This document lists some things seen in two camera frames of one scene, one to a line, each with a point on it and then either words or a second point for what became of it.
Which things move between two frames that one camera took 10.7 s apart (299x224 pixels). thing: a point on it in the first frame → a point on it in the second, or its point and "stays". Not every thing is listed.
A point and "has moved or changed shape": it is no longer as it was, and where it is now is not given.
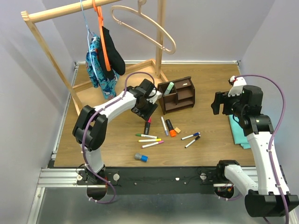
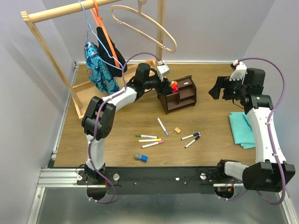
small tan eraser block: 177,129 stays
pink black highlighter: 147,126 → 175,89
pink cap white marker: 148,145 stays
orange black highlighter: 170,128 → 173,85
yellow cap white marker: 150,140 stays
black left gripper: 145,115 → 166,88
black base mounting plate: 163,180 stays
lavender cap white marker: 164,126 has moved or changed shape
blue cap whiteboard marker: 190,136 stays
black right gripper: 222,97 → 222,82
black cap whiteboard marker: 188,145 stays
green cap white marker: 146,136 stays
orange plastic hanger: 99,9 → 98,18
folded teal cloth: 238,135 stays
